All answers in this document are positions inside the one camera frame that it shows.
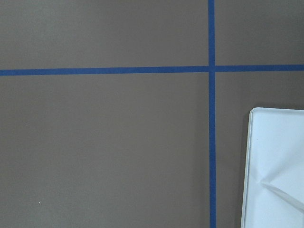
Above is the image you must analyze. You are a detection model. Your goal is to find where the white rectangular tray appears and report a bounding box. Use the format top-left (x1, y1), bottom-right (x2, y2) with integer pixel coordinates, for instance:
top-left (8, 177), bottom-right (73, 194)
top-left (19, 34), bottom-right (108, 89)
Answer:
top-left (240, 107), bottom-right (304, 228)

